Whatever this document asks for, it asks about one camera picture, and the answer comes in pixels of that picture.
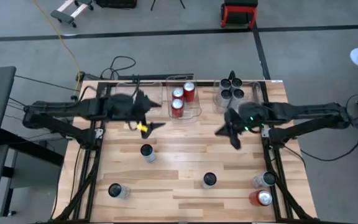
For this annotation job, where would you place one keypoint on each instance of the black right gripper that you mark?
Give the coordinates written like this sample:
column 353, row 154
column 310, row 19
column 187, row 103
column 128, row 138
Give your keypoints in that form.
column 253, row 116

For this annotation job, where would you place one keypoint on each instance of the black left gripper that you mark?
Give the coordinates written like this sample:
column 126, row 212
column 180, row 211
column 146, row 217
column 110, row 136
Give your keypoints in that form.
column 123, row 107

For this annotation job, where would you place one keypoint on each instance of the red Darth Vader soda can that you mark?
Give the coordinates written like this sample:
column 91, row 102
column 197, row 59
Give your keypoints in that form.
column 177, row 104
column 261, row 198
column 189, row 87
column 178, row 93

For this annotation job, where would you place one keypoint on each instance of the Celsius can with blue band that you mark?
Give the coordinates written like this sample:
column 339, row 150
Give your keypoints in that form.
column 114, row 190
column 147, row 150
column 210, row 179
column 264, row 180

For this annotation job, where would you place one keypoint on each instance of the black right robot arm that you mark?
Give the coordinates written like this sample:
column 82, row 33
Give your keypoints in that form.
column 306, row 109

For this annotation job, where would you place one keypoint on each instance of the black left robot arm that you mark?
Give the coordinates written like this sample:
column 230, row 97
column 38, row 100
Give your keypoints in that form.
column 67, row 107

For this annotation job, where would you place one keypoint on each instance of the yellow tape tag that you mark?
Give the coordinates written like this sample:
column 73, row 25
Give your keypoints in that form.
column 141, row 127

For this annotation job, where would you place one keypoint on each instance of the narrow clear plastic bin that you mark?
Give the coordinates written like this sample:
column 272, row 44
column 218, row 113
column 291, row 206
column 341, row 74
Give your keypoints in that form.
column 186, row 120

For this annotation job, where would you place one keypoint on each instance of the silver mounting plate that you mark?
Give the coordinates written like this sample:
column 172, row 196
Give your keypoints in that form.
column 264, row 133
column 99, row 133

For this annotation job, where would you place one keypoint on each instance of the wide clear plastic bin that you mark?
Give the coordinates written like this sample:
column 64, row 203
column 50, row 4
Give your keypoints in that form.
column 253, row 93
column 123, row 86

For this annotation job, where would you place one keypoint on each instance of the white sticker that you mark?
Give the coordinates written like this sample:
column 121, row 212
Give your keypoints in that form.
column 277, row 81

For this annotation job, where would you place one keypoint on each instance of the black power brick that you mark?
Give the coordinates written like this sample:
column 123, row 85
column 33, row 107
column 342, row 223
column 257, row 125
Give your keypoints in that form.
column 87, row 76

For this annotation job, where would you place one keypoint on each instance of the black tripod legs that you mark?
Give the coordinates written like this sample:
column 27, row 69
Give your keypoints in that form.
column 153, row 4

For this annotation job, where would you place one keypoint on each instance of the black case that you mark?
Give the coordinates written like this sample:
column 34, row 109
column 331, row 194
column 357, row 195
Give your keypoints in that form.
column 117, row 3

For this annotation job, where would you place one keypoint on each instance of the red and black stool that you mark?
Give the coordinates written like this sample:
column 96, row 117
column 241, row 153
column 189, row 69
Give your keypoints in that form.
column 239, row 11

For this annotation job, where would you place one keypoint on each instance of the wheeled wooden dolly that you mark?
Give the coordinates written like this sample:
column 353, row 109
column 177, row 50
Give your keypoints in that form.
column 62, row 17

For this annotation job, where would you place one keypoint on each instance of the black pointed bracket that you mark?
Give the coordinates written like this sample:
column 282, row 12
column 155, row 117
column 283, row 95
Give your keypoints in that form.
column 231, row 75

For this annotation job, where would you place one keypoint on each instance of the black aluminium extrusion frame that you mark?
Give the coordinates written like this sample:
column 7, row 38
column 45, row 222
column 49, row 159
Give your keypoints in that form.
column 90, row 202

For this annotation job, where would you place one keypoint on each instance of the black desk leg frame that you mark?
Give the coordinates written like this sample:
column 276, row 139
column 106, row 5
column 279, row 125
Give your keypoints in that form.
column 8, row 193

